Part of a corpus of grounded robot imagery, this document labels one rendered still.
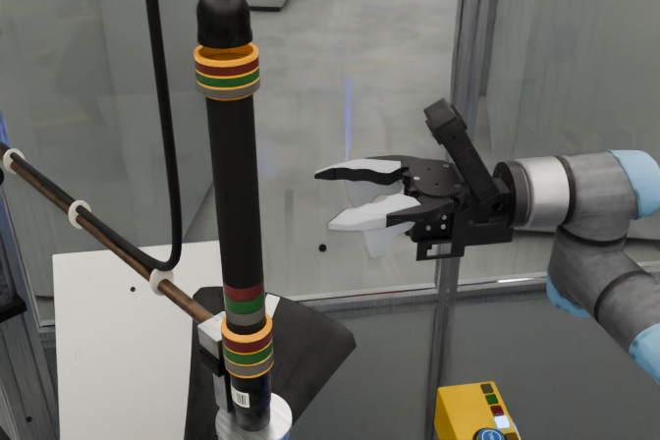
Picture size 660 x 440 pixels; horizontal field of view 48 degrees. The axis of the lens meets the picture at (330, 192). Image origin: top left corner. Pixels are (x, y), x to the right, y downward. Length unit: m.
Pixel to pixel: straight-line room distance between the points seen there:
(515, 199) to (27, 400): 1.03
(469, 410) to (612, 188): 0.56
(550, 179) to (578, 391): 1.21
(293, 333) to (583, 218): 0.35
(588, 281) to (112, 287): 0.65
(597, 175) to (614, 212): 0.05
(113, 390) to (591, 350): 1.15
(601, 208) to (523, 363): 1.04
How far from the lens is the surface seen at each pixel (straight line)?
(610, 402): 2.04
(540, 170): 0.80
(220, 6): 0.49
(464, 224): 0.77
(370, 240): 0.74
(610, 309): 0.83
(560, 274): 0.89
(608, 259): 0.86
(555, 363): 1.86
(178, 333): 1.11
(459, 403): 1.28
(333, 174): 0.79
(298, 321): 0.87
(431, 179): 0.77
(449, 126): 0.73
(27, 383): 1.50
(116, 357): 1.12
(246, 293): 0.60
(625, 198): 0.83
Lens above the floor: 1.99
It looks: 31 degrees down
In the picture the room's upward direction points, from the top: straight up
